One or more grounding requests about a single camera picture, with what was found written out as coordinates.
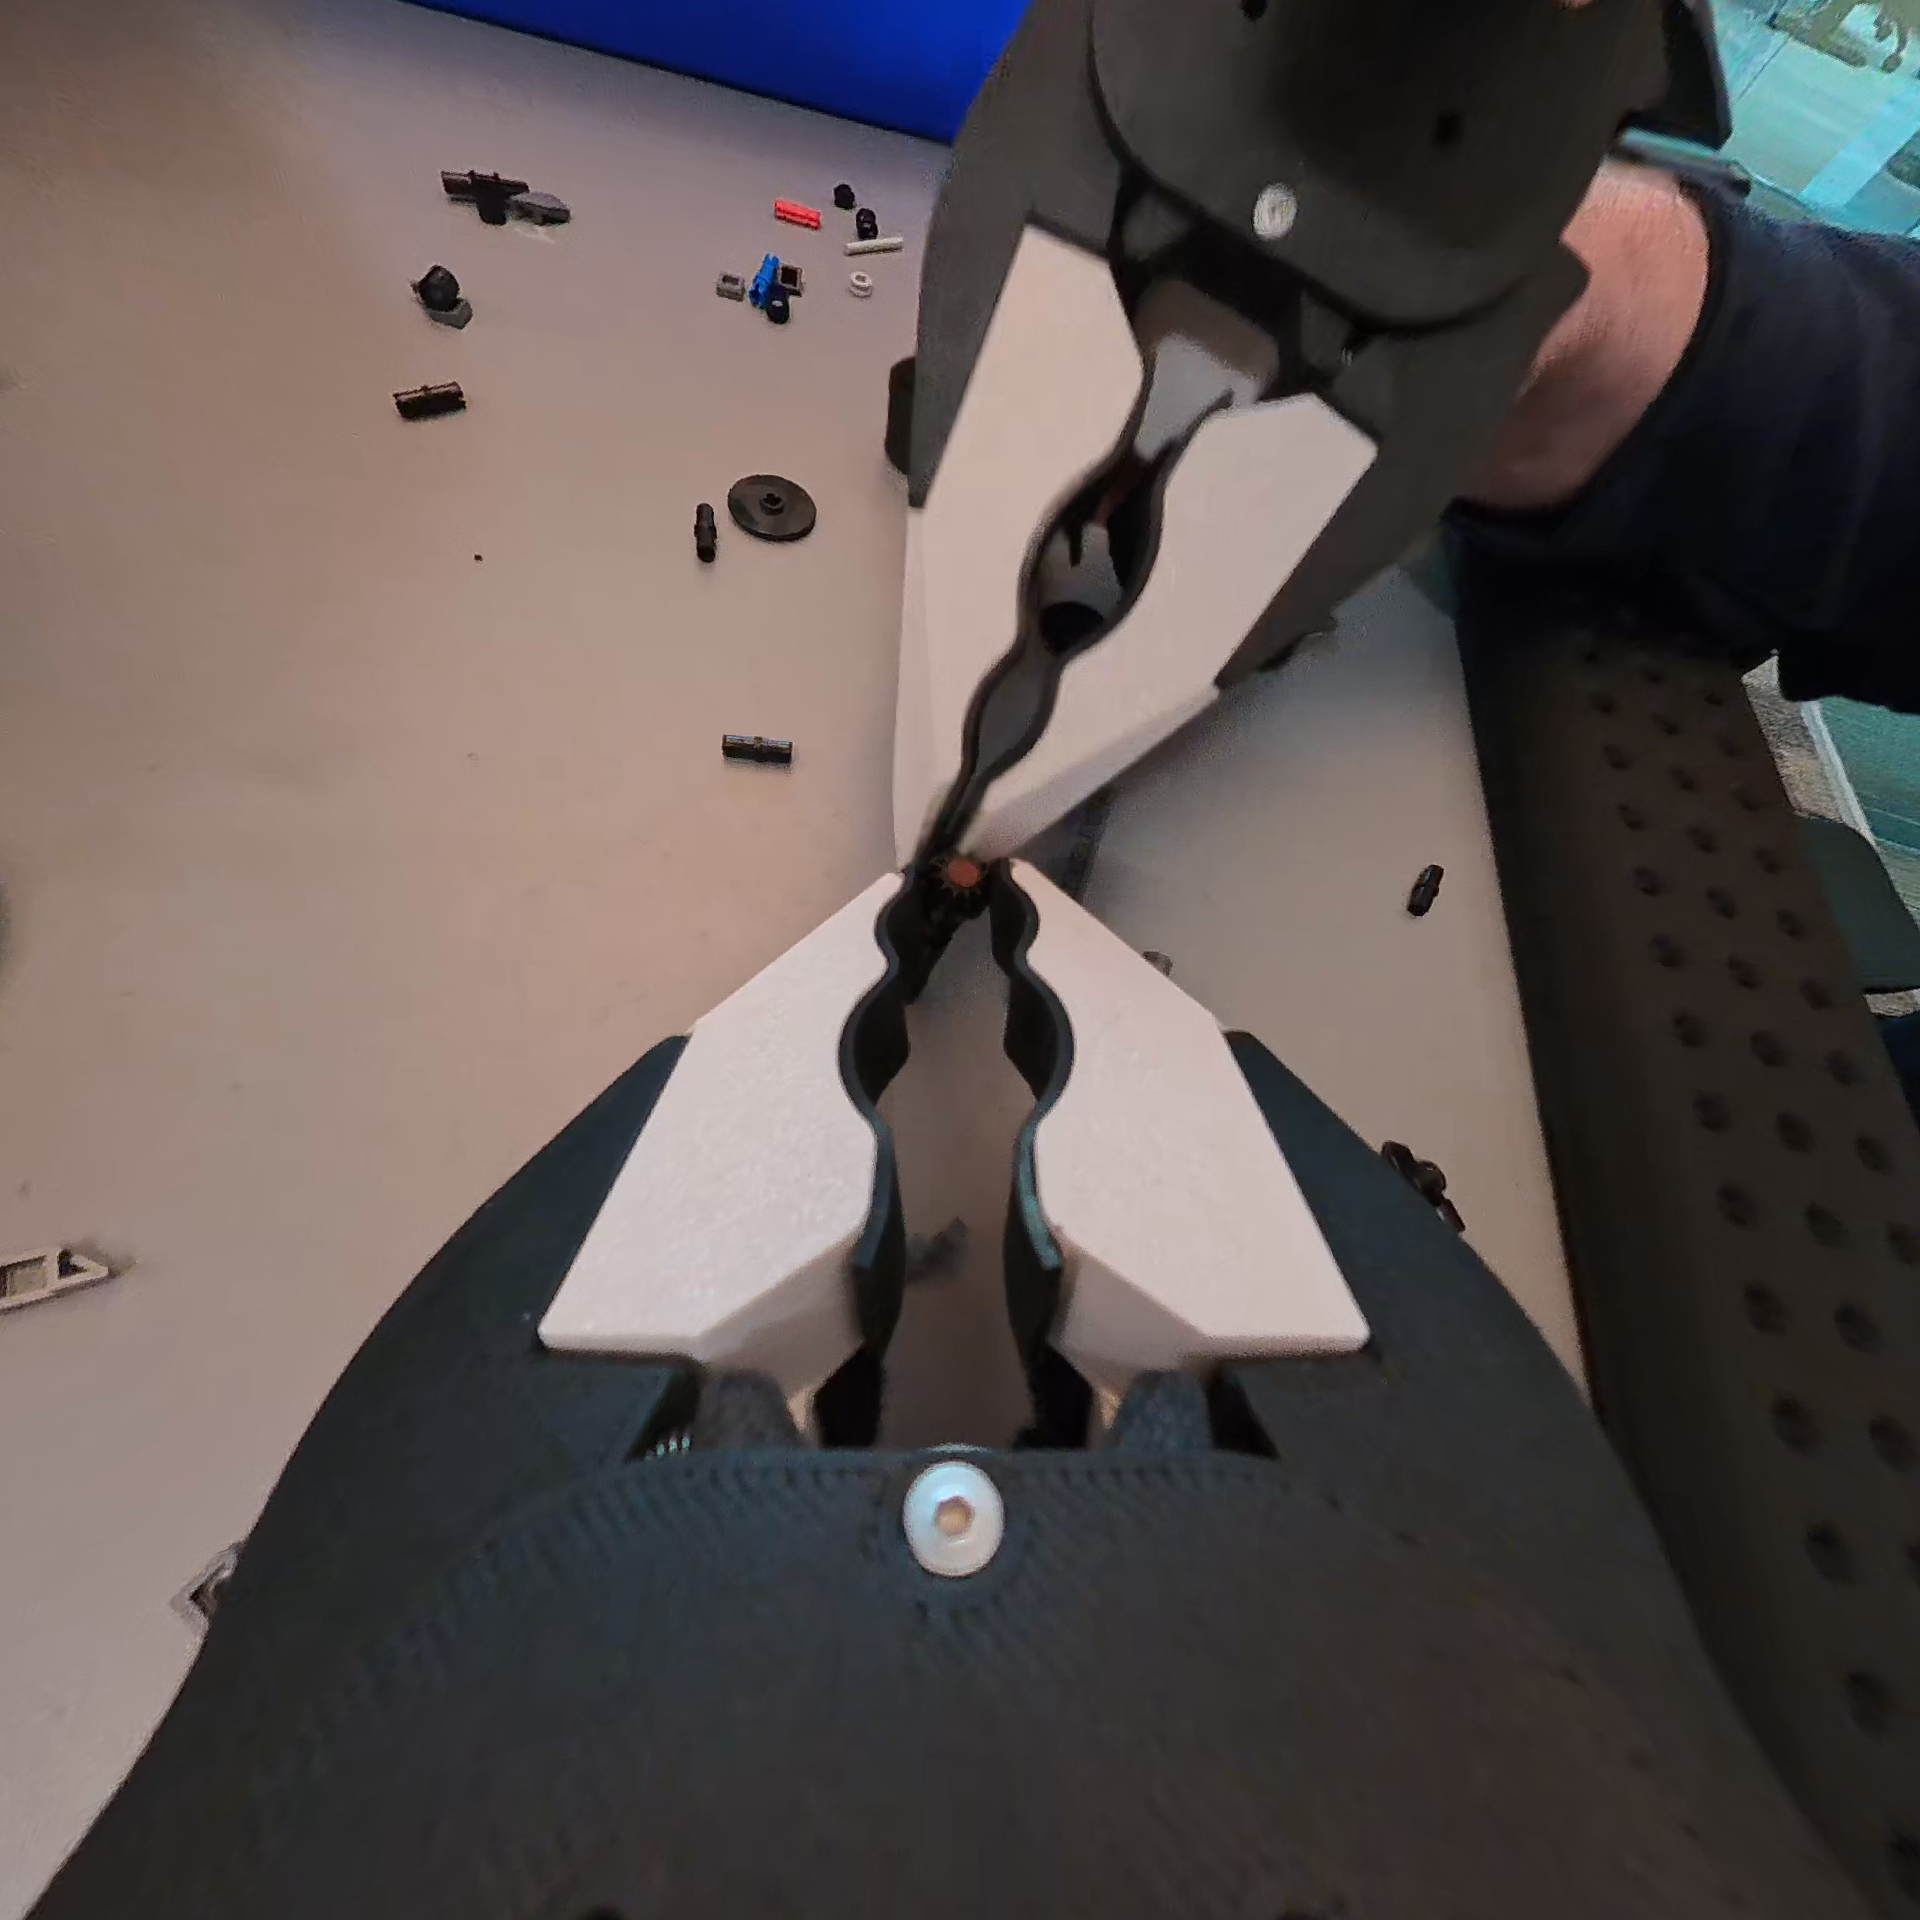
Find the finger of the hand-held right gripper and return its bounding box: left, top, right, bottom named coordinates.
left=892, top=229, right=1155, bottom=874
left=959, top=394, right=1384, bottom=869

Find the blue plastic bin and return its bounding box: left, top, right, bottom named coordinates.
left=405, top=0, right=1043, bottom=148

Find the black lego connector assembly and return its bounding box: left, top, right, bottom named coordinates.
left=1382, top=1140, right=1470, bottom=1235

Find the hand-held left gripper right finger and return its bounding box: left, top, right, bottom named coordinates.
left=990, top=865, right=1372, bottom=1445

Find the person's right hand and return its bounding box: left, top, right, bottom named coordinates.
left=1463, top=164, right=1712, bottom=519

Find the black dimpled fabric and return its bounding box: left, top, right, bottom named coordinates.
left=1463, top=571, right=1920, bottom=1920

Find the person's right forearm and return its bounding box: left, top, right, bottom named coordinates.
left=1448, top=179, right=1920, bottom=714

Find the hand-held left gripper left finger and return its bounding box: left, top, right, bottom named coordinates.
left=537, top=870, right=923, bottom=1445

